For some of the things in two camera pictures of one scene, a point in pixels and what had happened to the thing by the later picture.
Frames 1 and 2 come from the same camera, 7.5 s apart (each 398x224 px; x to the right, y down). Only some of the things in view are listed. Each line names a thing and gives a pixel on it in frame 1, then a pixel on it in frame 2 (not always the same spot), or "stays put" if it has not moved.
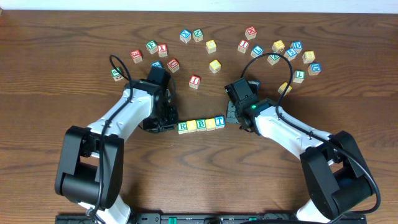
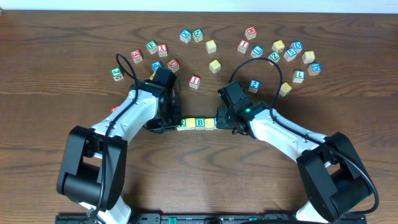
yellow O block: (210, 124) stays put
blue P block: (157, 63) stays put
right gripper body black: (232, 115) to (221, 118)
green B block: (201, 125) stays put
